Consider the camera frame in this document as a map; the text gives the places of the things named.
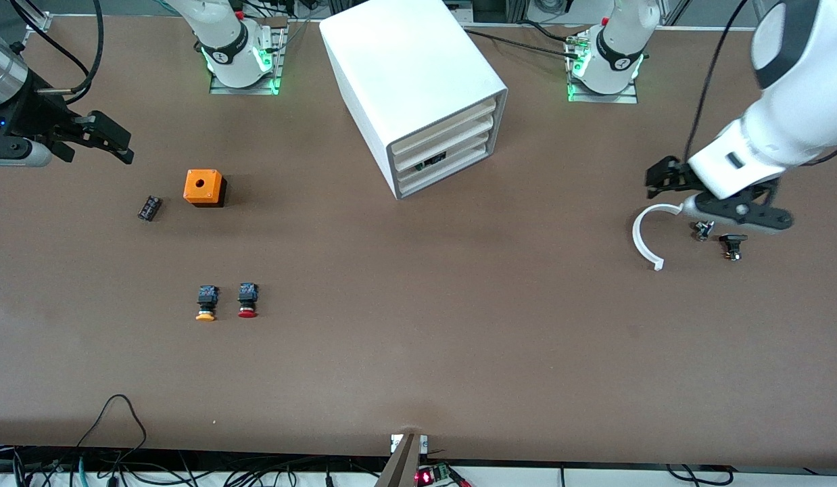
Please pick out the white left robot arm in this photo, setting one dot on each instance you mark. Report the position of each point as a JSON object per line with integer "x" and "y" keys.
{"x": 797, "y": 108}

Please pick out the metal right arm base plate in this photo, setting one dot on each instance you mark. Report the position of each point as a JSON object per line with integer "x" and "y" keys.
{"x": 243, "y": 90}

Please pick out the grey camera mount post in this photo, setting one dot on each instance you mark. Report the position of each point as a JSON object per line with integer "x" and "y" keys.
{"x": 405, "y": 463}

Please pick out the orange button enclosure box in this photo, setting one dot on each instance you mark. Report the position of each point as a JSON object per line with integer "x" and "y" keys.
{"x": 202, "y": 186}

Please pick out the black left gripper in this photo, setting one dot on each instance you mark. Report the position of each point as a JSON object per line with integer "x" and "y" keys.
{"x": 667, "y": 174}

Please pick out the red mushroom push button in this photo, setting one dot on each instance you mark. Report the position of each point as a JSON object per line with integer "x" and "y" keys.
{"x": 247, "y": 301}

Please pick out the white curved plastic arc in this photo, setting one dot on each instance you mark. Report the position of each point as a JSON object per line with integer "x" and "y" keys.
{"x": 636, "y": 237}

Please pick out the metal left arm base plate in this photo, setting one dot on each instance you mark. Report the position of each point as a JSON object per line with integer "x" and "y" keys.
{"x": 608, "y": 99}

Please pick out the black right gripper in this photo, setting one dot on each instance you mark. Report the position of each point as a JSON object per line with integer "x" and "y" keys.
{"x": 34, "y": 116}

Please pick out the aluminium frame profile corner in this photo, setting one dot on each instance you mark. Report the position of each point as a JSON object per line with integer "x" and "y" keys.
{"x": 38, "y": 21}

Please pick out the yellow mushroom push button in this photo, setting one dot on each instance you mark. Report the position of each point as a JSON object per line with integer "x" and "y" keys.
{"x": 206, "y": 301}

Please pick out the small black contact block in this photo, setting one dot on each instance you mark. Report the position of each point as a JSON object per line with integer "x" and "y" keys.
{"x": 149, "y": 208}

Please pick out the small black switch component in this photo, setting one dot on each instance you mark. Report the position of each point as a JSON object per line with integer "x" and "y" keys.
{"x": 733, "y": 239}

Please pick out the small metal switch part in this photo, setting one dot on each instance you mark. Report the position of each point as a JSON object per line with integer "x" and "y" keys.
{"x": 702, "y": 231}

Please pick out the circuit board with red light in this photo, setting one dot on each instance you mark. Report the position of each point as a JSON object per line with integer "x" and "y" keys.
{"x": 426, "y": 477}

